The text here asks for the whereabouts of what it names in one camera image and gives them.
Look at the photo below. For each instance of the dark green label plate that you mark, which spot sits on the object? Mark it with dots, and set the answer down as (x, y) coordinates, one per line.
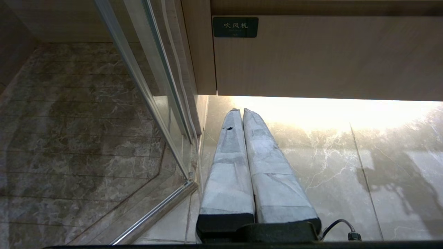
(235, 27)

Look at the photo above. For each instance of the glass shower door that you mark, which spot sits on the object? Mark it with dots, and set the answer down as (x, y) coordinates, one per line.
(152, 62)

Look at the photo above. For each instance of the light wooden vanity cabinet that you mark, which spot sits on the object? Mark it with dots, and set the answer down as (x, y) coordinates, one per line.
(197, 41)

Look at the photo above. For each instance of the light wooden pull-out drawer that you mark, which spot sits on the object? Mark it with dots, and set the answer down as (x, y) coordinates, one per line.
(328, 58)

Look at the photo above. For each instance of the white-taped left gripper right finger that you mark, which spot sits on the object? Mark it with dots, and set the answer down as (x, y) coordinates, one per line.
(277, 190)

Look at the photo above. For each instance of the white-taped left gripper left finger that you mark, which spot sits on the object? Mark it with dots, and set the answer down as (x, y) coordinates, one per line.
(226, 186)

